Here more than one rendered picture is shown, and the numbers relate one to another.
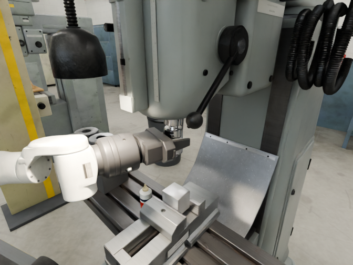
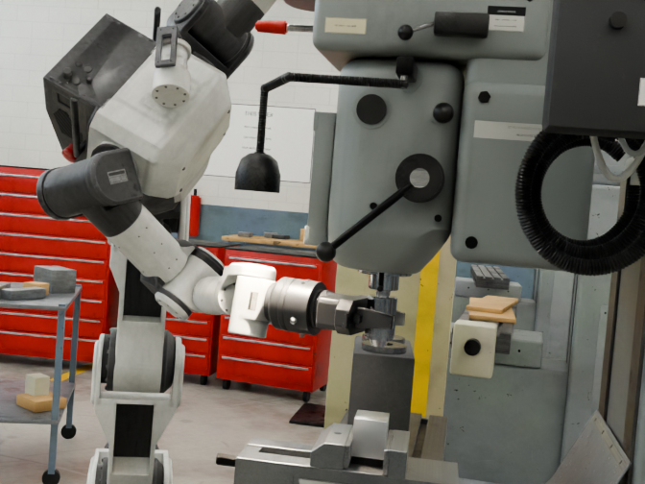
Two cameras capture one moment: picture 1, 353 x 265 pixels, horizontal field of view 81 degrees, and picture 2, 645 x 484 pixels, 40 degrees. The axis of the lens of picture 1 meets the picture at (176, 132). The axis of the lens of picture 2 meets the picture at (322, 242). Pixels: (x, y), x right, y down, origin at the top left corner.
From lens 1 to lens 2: 1.15 m
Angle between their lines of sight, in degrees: 58
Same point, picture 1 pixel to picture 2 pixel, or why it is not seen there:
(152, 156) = (323, 315)
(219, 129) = (608, 401)
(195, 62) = (355, 191)
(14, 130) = not seen: hidden behind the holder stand
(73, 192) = (233, 320)
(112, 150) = (282, 287)
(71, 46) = (243, 165)
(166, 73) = (331, 201)
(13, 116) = not seen: hidden behind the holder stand
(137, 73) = (318, 201)
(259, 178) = not seen: outside the picture
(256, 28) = (476, 158)
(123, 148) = (294, 289)
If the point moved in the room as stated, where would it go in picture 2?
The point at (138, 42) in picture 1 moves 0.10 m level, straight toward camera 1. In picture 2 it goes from (325, 169) to (276, 163)
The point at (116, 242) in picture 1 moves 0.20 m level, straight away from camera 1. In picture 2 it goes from (264, 442) to (330, 422)
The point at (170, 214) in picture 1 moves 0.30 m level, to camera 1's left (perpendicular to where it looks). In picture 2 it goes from (337, 437) to (246, 393)
